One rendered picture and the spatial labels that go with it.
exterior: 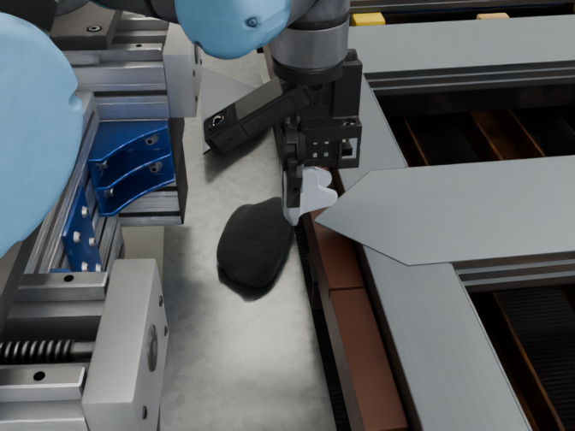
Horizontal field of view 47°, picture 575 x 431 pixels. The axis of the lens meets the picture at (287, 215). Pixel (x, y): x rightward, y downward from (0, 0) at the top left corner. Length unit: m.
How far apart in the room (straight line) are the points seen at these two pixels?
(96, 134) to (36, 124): 0.58
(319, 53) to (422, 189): 0.28
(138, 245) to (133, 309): 1.58
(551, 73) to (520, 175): 0.34
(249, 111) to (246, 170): 0.49
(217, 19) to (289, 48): 0.14
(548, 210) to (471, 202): 0.09
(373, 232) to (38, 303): 0.39
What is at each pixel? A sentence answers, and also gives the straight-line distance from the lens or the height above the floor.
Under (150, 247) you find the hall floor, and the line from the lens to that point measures 2.06.
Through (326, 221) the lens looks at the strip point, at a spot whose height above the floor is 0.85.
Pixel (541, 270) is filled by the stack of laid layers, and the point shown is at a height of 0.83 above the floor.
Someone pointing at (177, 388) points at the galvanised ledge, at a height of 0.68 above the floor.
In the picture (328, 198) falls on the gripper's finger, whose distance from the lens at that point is 0.75.
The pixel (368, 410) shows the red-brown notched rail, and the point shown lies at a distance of 0.64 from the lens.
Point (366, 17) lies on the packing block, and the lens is 1.40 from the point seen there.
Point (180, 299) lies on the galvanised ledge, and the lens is 0.94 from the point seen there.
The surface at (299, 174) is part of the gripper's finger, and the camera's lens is 0.69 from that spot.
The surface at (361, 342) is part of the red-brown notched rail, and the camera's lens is 0.69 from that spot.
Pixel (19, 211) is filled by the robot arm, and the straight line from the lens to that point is 0.31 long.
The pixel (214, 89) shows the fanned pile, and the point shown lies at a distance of 1.33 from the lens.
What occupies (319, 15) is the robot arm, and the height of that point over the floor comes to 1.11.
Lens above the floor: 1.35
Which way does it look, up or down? 39 degrees down
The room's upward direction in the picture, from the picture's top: straight up
